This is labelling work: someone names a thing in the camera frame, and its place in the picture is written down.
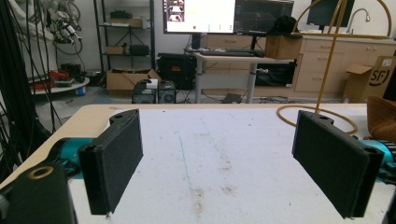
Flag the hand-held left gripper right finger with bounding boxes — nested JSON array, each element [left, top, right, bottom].
[[291, 109, 385, 219]]

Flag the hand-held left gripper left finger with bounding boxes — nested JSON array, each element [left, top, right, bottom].
[[78, 108, 144, 216]]

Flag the brown wicker basket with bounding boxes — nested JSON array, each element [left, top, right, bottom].
[[366, 95, 396, 145]]

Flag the black computer case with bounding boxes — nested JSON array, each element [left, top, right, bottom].
[[131, 78, 160, 105]]

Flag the open cardboard box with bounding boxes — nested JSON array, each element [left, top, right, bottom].
[[106, 67, 162, 92]]

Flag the small black fan unit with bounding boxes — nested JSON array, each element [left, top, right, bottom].
[[157, 80, 177, 105]]

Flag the round white table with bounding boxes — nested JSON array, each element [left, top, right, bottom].
[[29, 77, 91, 95]]

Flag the printed cardboard box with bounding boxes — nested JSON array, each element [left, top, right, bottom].
[[342, 55, 396, 104]]

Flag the beige cabinet counter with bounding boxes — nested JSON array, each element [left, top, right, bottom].
[[201, 33, 396, 98]]

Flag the white foam mat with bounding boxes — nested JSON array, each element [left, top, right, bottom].
[[66, 106, 396, 224]]

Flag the black box under desk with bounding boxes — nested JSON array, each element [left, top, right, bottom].
[[254, 61, 297, 88]]

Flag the black hard case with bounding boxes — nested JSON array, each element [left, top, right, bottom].
[[156, 52, 198, 91]]

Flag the wooden box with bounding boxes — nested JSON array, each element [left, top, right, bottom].
[[264, 34, 304, 61]]

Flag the black metal shelf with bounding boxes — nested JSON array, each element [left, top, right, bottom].
[[92, 0, 157, 75]]

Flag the light wooden desk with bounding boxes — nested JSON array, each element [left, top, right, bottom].
[[191, 51, 295, 105]]

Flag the black cap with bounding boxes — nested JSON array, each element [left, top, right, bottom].
[[266, 14, 301, 36]]

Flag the chrome faucet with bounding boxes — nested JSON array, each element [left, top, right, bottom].
[[346, 7, 372, 35]]

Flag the black monitor on counter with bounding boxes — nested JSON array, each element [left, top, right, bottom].
[[305, 0, 356, 29]]

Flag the black keyboard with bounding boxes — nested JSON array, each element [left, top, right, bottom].
[[199, 49, 266, 59]]

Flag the monitor with dark screen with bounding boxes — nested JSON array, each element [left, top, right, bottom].
[[233, 0, 295, 36]]

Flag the monitor with white screen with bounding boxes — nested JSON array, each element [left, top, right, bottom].
[[162, 0, 237, 35]]

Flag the red orange cables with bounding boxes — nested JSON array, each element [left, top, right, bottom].
[[30, 69, 72, 91]]

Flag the gold wire stand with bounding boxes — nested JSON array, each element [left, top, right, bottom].
[[276, 0, 393, 135]]

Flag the bundle of black cables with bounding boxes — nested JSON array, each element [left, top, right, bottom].
[[0, 0, 62, 183]]

